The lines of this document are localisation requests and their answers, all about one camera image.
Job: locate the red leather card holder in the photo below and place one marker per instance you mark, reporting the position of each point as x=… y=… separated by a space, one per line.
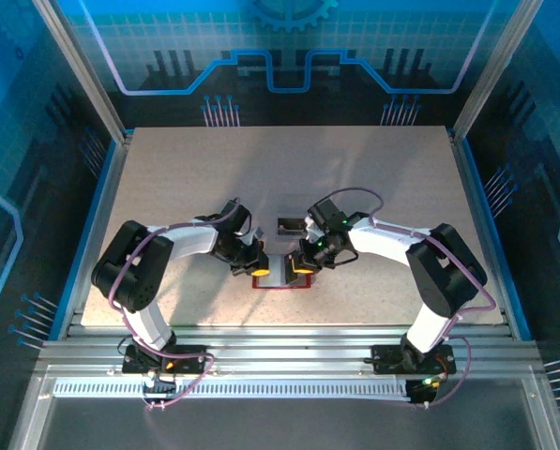
x=282 y=287

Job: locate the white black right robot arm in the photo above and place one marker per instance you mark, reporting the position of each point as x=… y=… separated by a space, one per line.
x=382 y=241

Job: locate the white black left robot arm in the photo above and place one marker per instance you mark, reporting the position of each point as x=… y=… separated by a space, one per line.
x=190 y=241

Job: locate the small black control box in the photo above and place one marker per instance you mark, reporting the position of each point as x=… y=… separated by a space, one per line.
x=420 y=391
x=160 y=384

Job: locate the aluminium rail beam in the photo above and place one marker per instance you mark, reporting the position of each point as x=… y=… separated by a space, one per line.
x=284 y=347

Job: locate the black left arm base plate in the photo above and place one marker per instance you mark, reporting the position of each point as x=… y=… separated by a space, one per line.
x=190 y=358

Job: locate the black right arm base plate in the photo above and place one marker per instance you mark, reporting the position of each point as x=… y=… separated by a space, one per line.
x=387 y=358

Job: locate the aluminium table side rail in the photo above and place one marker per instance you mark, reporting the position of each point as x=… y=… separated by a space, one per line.
x=100 y=234
x=482 y=211

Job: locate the aluminium upright post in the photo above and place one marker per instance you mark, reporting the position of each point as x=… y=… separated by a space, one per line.
x=494 y=70
x=85 y=70

